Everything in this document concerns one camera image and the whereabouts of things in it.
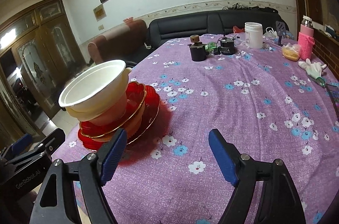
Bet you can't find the brown armchair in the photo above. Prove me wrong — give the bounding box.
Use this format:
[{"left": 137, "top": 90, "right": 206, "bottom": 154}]
[{"left": 87, "top": 19, "right": 150, "bottom": 64}]

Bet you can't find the large red glass plate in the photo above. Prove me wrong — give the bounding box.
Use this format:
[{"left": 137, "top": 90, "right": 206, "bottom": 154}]
[{"left": 78, "top": 82, "right": 160, "bottom": 151}]

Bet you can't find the small red glass plate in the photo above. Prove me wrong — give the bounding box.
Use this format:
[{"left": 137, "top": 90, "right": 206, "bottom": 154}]
[{"left": 78, "top": 82, "right": 147, "bottom": 142}]

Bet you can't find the large beige plastic bowl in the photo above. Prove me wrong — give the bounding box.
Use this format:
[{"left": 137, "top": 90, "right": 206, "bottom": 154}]
[{"left": 76, "top": 67, "right": 133, "bottom": 122}]

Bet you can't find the white glove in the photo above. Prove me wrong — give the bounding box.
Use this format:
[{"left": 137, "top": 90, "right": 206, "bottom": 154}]
[{"left": 298, "top": 58, "right": 327, "bottom": 79}]

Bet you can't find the large white paper bowl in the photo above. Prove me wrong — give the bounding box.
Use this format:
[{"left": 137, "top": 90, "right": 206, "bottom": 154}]
[{"left": 59, "top": 59, "right": 128, "bottom": 109}]

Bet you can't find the black motor device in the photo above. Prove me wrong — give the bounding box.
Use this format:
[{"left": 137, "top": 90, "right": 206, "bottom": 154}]
[{"left": 212, "top": 36, "right": 236, "bottom": 55}]

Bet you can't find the black round container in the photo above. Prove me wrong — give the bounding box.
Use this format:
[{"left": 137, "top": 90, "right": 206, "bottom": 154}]
[{"left": 189, "top": 42, "right": 207, "bottom": 62}]

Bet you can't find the bagged yellow food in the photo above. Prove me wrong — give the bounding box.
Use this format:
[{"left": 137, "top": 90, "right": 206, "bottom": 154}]
[{"left": 282, "top": 43, "right": 301, "bottom": 62}]

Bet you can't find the small beige plastic bowl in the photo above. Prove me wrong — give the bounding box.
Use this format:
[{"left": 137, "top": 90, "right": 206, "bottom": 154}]
[{"left": 89, "top": 93, "right": 127, "bottom": 126}]

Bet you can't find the black leather sofa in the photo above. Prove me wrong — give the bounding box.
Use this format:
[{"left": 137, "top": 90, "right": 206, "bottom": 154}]
[{"left": 124, "top": 8, "right": 291, "bottom": 67}]

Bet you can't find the white plastic jar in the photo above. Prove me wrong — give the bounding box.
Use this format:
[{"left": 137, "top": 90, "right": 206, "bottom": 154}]
[{"left": 245, "top": 22, "right": 263, "bottom": 49}]

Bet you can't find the pink knitted bottle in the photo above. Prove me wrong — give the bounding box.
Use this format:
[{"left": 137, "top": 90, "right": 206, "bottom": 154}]
[{"left": 298, "top": 15, "right": 315, "bottom": 61}]

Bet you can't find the small white paper bowl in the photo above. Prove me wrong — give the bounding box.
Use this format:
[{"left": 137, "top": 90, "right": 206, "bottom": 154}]
[{"left": 65, "top": 106, "right": 100, "bottom": 120}]

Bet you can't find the purple floral tablecloth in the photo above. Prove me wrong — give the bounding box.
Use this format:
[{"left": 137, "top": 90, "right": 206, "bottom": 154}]
[{"left": 51, "top": 33, "right": 339, "bottom": 224}]

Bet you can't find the wooden glass door cabinet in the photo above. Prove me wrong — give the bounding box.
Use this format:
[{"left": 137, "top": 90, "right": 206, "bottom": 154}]
[{"left": 1, "top": 0, "right": 86, "bottom": 137}]

